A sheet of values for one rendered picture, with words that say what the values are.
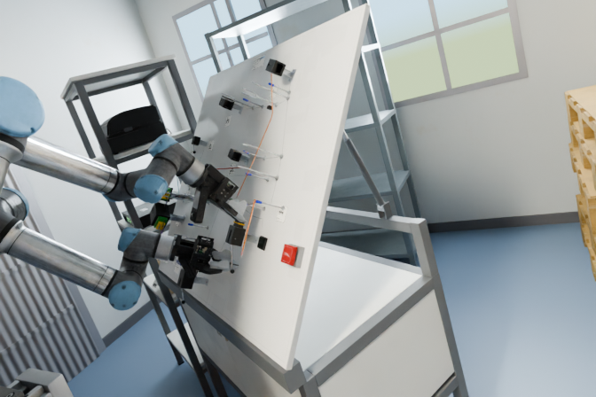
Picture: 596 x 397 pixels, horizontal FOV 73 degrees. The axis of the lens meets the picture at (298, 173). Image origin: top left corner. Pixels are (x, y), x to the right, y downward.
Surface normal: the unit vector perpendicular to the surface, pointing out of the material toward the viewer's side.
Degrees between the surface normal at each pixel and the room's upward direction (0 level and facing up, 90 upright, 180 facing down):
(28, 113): 84
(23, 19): 90
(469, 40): 90
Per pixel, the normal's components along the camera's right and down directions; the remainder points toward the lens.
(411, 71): -0.44, 0.33
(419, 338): 0.56, 0.02
